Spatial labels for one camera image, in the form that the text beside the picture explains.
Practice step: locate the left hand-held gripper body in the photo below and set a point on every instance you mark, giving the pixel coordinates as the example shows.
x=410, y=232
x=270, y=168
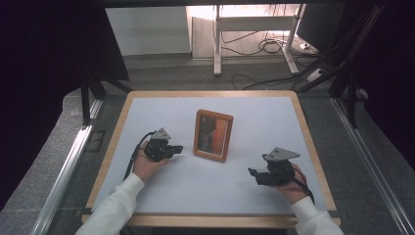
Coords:
x=158, y=148

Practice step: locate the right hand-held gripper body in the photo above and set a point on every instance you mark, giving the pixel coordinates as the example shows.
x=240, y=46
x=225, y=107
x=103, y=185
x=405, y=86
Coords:
x=280, y=171

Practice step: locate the wooden photo frame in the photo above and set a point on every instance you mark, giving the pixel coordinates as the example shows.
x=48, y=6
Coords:
x=213, y=135

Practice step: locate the person's left hand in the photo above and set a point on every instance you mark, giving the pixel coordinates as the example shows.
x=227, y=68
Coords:
x=143, y=166

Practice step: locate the person's right hand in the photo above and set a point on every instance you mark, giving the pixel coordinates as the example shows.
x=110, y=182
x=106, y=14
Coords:
x=293, y=192

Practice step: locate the white table mat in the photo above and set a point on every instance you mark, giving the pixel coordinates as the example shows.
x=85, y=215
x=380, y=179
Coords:
x=261, y=130

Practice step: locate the dark floor hatch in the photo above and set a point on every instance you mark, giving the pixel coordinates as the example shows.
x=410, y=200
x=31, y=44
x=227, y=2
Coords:
x=96, y=141

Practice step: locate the black metal stand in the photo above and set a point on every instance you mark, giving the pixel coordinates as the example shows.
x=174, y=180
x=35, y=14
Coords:
x=85, y=104
x=351, y=104

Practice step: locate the white power strip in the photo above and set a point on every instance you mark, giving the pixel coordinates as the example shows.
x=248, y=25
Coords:
x=315, y=75

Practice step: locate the small white plug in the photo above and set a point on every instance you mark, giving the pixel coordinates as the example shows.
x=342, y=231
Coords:
x=304, y=46

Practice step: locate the dark curtain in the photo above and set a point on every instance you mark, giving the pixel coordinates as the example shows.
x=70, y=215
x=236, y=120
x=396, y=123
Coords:
x=39, y=81
x=394, y=81

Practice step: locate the dark monitor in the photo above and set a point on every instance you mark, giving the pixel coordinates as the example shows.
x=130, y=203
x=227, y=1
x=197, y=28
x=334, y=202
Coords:
x=321, y=26

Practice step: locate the aluminium floor rail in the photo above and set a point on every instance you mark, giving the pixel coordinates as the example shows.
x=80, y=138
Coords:
x=368, y=156
x=65, y=176

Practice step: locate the white wall panel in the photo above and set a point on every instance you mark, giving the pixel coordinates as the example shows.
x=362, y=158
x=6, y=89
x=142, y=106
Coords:
x=148, y=31

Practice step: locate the white desk frame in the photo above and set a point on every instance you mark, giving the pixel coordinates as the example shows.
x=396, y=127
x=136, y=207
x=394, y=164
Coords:
x=254, y=23

